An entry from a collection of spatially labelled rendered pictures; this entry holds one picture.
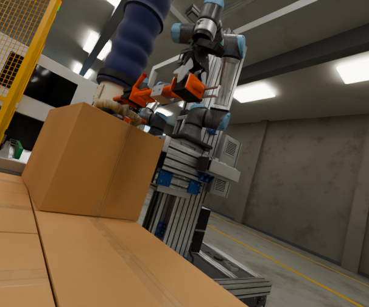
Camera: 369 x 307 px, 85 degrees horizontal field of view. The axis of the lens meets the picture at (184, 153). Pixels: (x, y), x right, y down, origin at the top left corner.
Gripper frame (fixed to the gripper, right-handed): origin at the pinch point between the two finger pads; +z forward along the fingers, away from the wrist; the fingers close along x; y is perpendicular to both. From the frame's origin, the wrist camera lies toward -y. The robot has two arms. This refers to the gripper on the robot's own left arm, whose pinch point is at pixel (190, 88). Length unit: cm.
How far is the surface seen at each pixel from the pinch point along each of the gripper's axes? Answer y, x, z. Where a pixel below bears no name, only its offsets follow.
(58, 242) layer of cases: 6, 20, 53
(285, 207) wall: 171, -641, 8
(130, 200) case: 30, -12, 44
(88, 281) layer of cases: -11, 18, 53
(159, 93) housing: 11.6, 3.5, 2.5
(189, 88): -3.7, 3.3, 2.5
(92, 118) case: 30.2, 15.8, 17.4
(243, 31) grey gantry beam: 123, -162, -203
